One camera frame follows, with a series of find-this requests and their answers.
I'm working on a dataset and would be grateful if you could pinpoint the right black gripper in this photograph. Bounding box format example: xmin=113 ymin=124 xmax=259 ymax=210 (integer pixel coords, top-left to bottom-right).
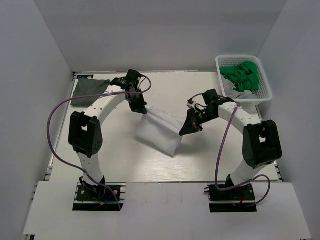
xmin=180 ymin=107 xmax=218 ymax=136

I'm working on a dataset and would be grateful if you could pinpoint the white t shirt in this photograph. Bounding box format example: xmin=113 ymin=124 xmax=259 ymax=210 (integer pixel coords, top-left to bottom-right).
xmin=135 ymin=106 xmax=184 ymax=157

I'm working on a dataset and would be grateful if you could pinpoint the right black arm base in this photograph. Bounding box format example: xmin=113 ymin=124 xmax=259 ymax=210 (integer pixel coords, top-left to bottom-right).
xmin=203 ymin=184 xmax=257 ymax=213

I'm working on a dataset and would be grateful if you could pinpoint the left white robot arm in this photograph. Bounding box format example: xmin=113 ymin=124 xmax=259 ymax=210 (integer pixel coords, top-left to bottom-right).
xmin=68 ymin=69 xmax=147 ymax=200

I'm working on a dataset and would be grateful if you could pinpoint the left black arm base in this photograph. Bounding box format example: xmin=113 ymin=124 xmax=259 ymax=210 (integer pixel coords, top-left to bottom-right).
xmin=72 ymin=182 xmax=126 ymax=212

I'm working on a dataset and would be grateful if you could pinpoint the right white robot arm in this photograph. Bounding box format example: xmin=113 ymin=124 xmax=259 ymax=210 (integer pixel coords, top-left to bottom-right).
xmin=179 ymin=89 xmax=282 ymax=200

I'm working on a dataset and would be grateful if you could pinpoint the grey t shirt in basket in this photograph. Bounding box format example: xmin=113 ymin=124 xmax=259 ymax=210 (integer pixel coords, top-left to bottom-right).
xmin=222 ymin=78 xmax=257 ymax=99

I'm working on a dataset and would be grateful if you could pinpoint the folded dark green t shirt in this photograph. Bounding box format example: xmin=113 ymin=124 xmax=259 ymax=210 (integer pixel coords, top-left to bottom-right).
xmin=70 ymin=78 xmax=111 ymax=108

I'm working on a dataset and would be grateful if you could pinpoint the crumpled green t shirt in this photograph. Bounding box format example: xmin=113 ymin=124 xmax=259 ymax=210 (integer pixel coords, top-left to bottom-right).
xmin=220 ymin=61 xmax=260 ymax=93

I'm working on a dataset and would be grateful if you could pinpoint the white plastic basket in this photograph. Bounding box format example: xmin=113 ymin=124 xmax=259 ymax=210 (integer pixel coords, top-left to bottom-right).
xmin=215 ymin=55 xmax=273 ymax=105

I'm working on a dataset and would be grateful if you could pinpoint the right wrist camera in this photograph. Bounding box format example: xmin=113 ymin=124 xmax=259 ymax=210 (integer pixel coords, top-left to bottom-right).
xmin=187 ymin=98 xmax=196 ymax=109

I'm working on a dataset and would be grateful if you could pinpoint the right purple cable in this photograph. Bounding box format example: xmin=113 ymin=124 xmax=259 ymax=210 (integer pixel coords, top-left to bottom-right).
xmin=188 ymin=93 xmax=272 ymax=206

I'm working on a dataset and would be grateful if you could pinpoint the purple cable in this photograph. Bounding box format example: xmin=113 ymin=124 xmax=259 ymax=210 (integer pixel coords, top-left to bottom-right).
xmin=46 ymin=73 xmax=153 ymax=211
xmin=188 ymin=93 xmax=272 ymax=206

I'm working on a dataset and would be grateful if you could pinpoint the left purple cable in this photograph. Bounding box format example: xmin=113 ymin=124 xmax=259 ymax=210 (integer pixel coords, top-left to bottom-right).
xmin=46 ymin=73 xmax=153 ymax=211

